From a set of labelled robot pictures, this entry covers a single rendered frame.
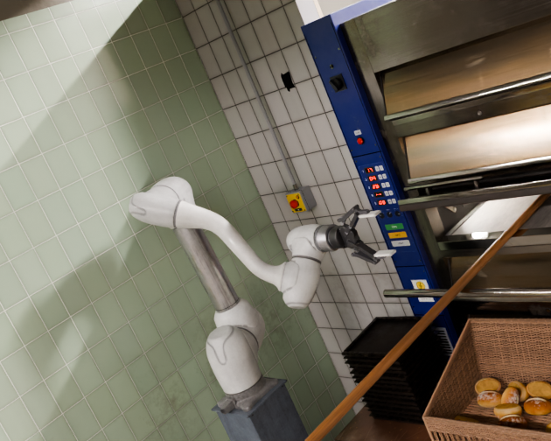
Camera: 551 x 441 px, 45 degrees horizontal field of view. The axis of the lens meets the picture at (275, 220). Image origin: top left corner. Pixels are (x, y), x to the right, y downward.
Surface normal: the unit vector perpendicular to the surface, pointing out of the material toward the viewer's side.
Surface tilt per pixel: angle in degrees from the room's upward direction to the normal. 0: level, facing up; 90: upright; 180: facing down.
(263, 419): 90
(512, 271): 70
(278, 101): 90
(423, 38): 90
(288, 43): 90
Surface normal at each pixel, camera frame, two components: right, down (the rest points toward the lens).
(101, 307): 0.66, -0.09
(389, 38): -0.65, 0.44
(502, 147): -0.74, 0.11
